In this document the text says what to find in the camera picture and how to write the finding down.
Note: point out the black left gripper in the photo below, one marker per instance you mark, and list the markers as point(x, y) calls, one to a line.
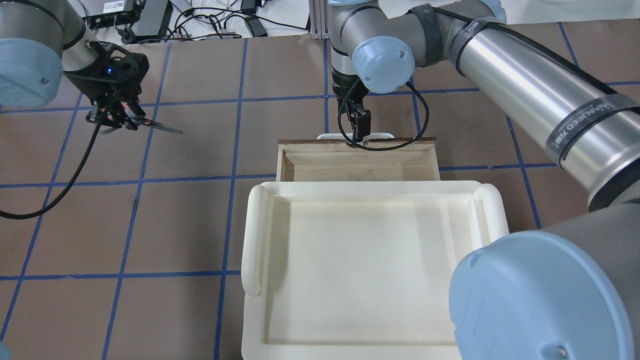
point(88, 84)

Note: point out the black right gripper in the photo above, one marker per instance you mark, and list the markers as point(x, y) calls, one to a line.
point(343, 83)

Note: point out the orange handled black scissors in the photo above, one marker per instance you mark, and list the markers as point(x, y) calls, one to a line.
point(157, 125)

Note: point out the dark wooden drawer box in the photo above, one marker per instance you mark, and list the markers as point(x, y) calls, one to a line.
point(334, 160)

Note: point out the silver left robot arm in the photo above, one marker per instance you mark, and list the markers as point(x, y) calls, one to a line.
point(43, 41)

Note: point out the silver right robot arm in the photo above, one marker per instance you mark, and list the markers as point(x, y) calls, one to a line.
point(565, 292)

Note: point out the black power adapter brick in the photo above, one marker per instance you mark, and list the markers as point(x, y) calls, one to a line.
point(154, 20)

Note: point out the white plastic tray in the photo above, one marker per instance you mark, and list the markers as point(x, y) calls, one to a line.
point(359, 270)

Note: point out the aluminium frame post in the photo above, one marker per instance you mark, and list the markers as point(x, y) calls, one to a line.
point(319, 19)

